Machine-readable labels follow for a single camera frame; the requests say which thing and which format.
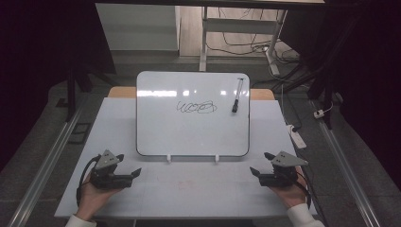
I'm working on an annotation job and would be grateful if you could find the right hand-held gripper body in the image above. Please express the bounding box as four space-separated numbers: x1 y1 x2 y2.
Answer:
258 150 309 189

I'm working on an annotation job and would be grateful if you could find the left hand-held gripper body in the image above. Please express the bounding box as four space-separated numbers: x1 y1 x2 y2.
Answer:
89 149 133 190

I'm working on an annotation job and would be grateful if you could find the white whiteboard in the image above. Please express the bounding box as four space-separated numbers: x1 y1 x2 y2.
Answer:
135 70 252 158

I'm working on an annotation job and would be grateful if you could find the black whiteboard marker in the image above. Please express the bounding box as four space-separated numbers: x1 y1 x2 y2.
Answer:
231 78 245 114

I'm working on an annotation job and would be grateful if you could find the person's right hand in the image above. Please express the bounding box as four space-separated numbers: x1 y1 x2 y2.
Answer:
269 166 308 211

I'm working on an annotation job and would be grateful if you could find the person's left hand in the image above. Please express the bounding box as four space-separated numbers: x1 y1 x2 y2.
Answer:
75 171 123 221

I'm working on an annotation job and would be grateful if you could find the white table mat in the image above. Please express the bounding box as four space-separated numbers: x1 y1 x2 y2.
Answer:
54 96 318 220

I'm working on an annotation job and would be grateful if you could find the white power strip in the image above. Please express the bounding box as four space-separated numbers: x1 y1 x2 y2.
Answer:
286 124 307 149

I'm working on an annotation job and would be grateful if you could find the black metal stand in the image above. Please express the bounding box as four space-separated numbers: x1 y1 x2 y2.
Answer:
272 18 362 131
56 61 118 123

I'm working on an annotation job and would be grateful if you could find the white-legged desk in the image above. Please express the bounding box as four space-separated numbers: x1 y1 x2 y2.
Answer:
94 0 325 77

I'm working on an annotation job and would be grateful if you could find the left hand-held gripper black cable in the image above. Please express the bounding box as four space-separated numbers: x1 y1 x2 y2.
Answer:
75 154 102 208

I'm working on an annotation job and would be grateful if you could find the hand-held gripper black cable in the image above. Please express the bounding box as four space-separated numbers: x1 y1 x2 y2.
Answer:
294 168 313 209
75 154 102 208

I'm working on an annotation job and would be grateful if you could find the right hand-held gripper black cable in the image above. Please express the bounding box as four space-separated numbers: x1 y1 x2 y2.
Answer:
294 168 313 209

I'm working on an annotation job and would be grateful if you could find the aluminium rail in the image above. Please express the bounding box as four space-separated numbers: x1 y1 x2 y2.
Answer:
310 99 382 227
8 102 85 227

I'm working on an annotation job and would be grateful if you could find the tangle of floor cables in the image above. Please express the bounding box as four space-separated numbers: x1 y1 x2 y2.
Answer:
206 8 301 65

